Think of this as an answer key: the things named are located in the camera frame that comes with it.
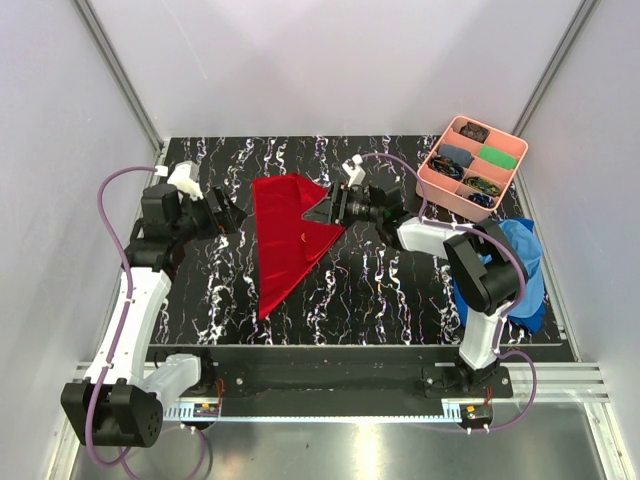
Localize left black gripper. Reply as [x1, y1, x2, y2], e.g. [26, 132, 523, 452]
[173, 184, 247, 244]

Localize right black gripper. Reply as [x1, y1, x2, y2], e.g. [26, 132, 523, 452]
[302, 181, 383, 228]

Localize red cloth napkin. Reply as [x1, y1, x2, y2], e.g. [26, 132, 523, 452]
[252, 173, 344, 320]

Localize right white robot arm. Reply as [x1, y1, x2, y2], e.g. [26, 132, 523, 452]
[303, 183, 528, 397]

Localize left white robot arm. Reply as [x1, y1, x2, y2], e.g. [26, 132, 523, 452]
[61, 161, 246, 448]

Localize multicolour bands left compartment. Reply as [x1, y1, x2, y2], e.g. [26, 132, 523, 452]
[428, 155, 464, 181]

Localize multicolour bands compartment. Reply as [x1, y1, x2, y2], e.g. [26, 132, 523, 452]
[428, 155, 464, 181]
[463, 176, 502, 198]

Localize grey-blue cloth in tray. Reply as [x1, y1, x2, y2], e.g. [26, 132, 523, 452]
[438, 144, 474, 168]

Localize pink divided organizer tray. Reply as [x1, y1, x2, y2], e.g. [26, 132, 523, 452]
[415, 115, 529, 222]

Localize multicolour bands front compartment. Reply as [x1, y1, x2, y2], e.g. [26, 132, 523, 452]
[463, 176, 502, 198]

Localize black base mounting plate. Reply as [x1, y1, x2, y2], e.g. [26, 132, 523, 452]
[149, 344, 511, 401]

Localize dark patterned item in tray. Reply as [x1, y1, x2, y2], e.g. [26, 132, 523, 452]
[459, 121, 490, 143]

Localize green cloth in tray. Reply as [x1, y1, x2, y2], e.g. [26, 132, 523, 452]
[478, 145, 518, 170]

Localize dark blue cloth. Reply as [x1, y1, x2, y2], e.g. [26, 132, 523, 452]
[452, 217, 546, 335]

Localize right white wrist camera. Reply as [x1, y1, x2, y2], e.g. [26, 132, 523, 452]
[342, 154, 366, 188]

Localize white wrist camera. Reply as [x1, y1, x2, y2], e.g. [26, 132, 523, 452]
[154, 161, 204, 201]
[342, 154, 366, 188]

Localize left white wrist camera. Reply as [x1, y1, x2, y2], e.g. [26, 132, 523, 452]
[154, 161, 204, 201]

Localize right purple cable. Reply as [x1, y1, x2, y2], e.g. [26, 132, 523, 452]
[359, 152, 539, 434]

